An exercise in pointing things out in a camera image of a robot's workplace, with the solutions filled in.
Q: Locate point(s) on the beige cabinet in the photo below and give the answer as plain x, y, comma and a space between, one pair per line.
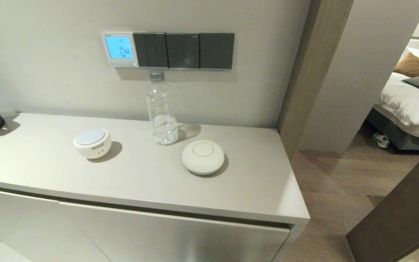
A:
195, 211

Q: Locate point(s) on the white pillow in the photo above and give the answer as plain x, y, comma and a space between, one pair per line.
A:
415, 54

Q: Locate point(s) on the dark brown wooden door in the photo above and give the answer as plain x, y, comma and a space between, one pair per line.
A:
406, 218

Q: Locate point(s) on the beige cabinet door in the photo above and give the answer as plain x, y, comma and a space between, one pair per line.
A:
24, 229
180, 240

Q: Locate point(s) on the white shoe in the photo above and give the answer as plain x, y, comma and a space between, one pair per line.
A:
381, 140

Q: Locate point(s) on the dark bed base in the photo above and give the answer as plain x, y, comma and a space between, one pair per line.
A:
395, 133

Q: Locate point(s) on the white round dome device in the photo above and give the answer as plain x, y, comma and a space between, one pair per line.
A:
203, 158

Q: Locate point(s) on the dark grey single switch panel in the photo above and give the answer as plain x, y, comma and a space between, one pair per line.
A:
216, 51
182, 51

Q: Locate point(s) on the brown pillow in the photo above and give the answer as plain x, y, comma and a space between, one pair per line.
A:
415, 66

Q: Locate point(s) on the white wall thermostat panel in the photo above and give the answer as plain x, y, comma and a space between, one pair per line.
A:
119, 47

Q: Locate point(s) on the bed with white duvet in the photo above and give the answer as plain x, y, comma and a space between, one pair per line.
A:
409, 105

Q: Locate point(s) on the white round device bluish lid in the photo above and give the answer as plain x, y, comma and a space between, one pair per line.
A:
92, 143

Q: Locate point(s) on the wooden door frame post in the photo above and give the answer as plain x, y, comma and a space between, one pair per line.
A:
315, 72

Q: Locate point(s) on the clear plastic water bottle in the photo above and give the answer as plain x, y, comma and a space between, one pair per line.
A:
162, 109

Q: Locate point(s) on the dark grey triple switch panel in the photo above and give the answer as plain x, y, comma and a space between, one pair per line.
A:
150, 50

